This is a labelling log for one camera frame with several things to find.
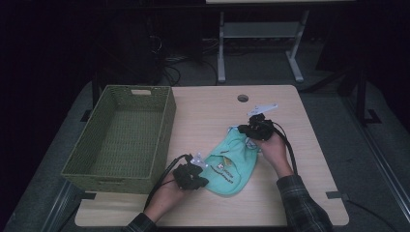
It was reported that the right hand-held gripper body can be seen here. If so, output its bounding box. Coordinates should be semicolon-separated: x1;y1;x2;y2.
247;102;278;142

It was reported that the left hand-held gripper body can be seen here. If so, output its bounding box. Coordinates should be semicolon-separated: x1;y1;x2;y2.
172;153;209;191

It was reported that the mint green baby garment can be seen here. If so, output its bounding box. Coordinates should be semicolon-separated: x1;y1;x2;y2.
202;126;260;197

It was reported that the green woven basket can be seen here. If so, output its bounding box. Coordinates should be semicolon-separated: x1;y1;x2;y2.
60;84;177;195

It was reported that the person's left hand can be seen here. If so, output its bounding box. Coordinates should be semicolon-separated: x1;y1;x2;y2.
145;180;189;215

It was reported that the person's right hand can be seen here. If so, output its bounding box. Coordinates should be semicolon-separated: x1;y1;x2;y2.
257;130;294;178

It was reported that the white metal stand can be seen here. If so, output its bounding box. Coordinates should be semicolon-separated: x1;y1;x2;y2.
217;9;310;84

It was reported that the grey tape strip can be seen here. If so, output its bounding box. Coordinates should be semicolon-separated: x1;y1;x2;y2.
325;190;350;201

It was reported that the dark tape strip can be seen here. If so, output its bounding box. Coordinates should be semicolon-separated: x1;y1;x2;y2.
76;191;97;201

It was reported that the black floor tape mark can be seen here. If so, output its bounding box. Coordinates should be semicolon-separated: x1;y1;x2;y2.
79;109;93;123
364;108;383;125

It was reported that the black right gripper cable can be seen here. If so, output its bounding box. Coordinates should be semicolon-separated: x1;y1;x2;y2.
272;120;299;177

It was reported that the bundle of floor cables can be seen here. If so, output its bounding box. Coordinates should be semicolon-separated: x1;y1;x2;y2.
149;33;220;86

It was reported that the aluminium floor rail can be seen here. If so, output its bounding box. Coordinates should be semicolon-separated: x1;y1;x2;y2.
40;180;81;232
341;96;410;223

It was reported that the thin black floor cable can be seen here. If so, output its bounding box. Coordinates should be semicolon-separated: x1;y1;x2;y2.
346;199;400;232

